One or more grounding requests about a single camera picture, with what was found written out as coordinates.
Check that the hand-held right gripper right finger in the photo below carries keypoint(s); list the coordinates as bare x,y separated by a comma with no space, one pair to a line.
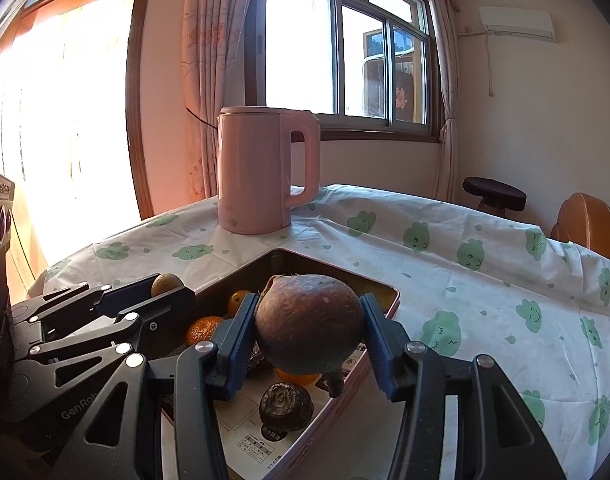
380,350

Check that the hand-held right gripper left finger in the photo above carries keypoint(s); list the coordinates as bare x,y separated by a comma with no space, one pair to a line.
240,340

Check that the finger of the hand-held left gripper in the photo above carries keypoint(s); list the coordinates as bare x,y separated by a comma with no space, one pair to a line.
165,310
120,294

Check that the dark water chestnut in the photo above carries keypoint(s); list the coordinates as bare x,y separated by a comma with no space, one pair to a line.
260,357
285,405

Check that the orange mandarin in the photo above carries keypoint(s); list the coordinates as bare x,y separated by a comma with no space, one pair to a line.
205,330

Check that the small orange kumquat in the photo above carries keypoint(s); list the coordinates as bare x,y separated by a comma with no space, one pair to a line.
297,377
239,302

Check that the purple passion fruit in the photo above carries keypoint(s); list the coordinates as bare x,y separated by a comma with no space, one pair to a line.
310,325

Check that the pink tin box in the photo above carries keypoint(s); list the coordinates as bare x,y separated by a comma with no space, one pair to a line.
315,265

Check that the white green-print tablecloth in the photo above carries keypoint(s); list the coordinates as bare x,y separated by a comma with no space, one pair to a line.
460,310

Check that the printed paper sheet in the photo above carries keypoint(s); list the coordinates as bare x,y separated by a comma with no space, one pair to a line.
255,450

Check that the pink electric kettle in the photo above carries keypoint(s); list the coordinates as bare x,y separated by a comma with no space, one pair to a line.
255,170

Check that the dark round stool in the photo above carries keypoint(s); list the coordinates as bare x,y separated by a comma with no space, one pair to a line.
495,192

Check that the pink patterned curtain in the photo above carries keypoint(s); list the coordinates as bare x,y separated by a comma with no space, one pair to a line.
205,85

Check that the pale tied curtain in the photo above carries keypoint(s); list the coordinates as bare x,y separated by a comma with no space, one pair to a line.
445,85

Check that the sliding glass window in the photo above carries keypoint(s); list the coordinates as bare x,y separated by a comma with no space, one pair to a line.
335,60

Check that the white air conditioner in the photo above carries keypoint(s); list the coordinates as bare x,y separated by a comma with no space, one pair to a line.
515,22

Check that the wooden door frame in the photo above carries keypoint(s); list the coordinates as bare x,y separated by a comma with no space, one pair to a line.
135,135

